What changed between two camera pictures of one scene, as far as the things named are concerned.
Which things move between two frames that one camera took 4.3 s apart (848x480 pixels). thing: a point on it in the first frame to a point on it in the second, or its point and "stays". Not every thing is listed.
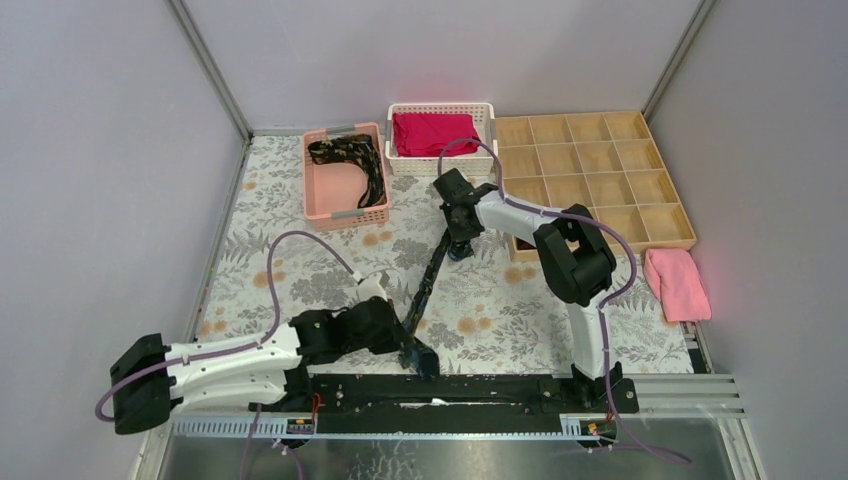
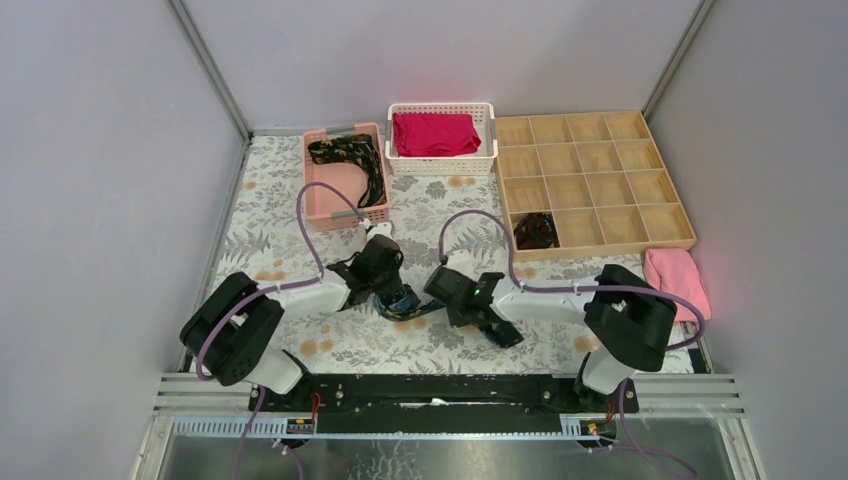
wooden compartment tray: (608, 162) stays
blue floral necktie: (420, 356) to (402, 302)
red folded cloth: (427, 134) stays
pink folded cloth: (676, 278) stays
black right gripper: (460, 235) to (456, 319)
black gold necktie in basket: (359, 149) stays
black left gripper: (403, 340) to (395, 295)
